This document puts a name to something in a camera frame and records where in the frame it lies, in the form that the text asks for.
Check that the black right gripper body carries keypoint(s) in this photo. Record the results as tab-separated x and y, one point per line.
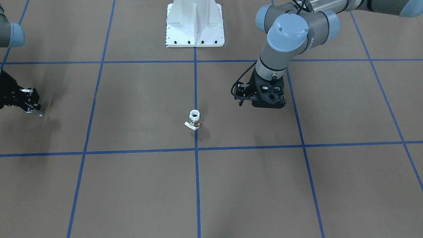
7	90

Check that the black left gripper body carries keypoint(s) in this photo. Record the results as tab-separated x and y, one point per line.
253	86

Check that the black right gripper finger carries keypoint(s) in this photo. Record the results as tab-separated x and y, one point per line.
30	95
27	107

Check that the PPR valve white brass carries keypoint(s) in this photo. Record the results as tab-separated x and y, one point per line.
194	121

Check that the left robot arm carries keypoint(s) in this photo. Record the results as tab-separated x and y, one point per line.
296	27

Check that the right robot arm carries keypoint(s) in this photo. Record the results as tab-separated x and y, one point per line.
11	35

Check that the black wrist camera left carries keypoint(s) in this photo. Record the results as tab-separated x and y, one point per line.
242	92

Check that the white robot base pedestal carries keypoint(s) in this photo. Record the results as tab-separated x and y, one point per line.
194	23

